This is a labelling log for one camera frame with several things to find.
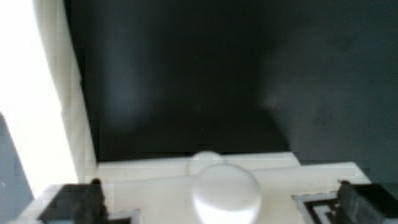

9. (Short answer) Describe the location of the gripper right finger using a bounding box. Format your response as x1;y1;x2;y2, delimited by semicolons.
335;181;398;224

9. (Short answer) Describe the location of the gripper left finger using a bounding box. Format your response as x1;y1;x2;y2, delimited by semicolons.
37;179;108;224

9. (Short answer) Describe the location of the white drawer box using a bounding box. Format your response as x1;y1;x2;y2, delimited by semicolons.
97;151;300;181
10;161;374;224

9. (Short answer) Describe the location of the white front drawer box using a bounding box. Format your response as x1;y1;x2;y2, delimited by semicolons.
97;151;300;181

